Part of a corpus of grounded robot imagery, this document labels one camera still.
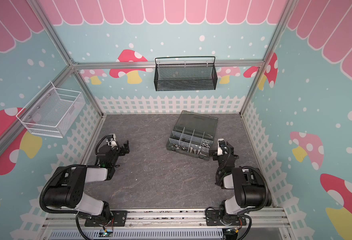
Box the grey compartment organizer box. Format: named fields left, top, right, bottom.
left=166, top=110, right=219, bottom=161

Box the silver bolts cluster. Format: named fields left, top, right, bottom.
left=169, top=144, right=203, bottom=157

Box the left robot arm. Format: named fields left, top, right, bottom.
left=39, top=134, right=130, bottom=224

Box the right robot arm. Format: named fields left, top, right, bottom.
left=207, top=139, right=272, bottom=225

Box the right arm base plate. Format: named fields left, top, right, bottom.
left=205, top=207, right=247, bottom=226

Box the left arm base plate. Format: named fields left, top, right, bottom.
left=84, top=210, right=127, bottom=227

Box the white mesh wall basket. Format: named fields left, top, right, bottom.
left=16, top=83, right=85, bottom=138

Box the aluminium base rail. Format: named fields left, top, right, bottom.
left=42, top=208, right=290, bottom=230

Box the black mesh wall basket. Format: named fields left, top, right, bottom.
left=154, top=56, right=218, bottom=92

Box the white slotted cable duct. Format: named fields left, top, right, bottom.
left=48, top=228, right=224, bottom=240

